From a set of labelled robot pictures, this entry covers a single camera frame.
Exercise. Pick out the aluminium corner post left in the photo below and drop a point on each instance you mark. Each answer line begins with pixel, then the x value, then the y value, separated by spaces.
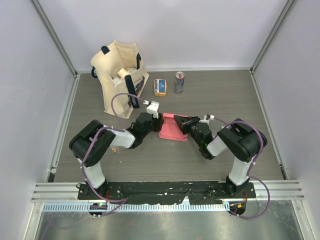
pixel 53 35

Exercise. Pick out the clear plastic bottle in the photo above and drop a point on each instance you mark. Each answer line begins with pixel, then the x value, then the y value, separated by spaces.
pixel 117 80

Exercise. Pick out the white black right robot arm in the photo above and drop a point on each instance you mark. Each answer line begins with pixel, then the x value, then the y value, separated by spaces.
pixel 213 136

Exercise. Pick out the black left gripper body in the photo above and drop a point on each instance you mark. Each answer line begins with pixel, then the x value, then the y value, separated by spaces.
pixel 154 124

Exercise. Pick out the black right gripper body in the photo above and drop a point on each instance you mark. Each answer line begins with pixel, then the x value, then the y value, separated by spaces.
pixel 192 132

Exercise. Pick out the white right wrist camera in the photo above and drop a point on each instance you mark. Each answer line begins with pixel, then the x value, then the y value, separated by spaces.
pixel 207 118

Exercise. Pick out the slotted cable duct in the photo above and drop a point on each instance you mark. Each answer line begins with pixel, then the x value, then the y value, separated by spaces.
pixel 185 206

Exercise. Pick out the aluminium corner post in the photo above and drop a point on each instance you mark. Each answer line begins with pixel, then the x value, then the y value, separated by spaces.
pixel 53 35
pixel 285 11

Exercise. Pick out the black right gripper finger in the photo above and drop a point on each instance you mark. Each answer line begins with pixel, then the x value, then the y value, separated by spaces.
pixel 180 121
pixel 189 121

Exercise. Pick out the aluminium front rail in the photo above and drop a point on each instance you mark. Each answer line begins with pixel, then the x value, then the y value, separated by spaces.
pixel 270 189

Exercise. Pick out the round tin with label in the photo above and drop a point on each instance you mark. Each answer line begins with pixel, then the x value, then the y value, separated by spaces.
pixel 132 70

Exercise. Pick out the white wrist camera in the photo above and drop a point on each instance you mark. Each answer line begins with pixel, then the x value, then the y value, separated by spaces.
pixel 152 108
pixel 207 118

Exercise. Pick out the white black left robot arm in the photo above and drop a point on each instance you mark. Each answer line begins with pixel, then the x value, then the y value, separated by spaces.
pixel 92 142

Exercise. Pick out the silver energy drink can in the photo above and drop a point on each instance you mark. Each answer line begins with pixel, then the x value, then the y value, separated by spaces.
pixel 179 82

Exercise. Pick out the beige canvas tote bag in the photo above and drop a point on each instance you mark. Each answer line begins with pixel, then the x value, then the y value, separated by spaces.
pixel 105 66

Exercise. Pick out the aluminium corner post right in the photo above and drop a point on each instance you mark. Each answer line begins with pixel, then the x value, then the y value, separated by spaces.
pixel 285 11

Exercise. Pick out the cream lotion bottle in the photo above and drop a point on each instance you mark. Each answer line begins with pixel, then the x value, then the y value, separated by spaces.
pixel 123 73

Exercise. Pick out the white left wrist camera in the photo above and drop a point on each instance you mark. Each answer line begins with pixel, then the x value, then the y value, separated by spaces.
pixel 152 108

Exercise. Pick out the orange sponge blue label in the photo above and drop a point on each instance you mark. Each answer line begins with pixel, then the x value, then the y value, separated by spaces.
pixel 160 87

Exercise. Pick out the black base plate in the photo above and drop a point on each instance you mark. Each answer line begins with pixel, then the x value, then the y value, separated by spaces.
pixel 168 192

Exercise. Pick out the pink paper box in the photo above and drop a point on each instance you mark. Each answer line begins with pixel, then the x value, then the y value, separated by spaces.
pixel 170 129

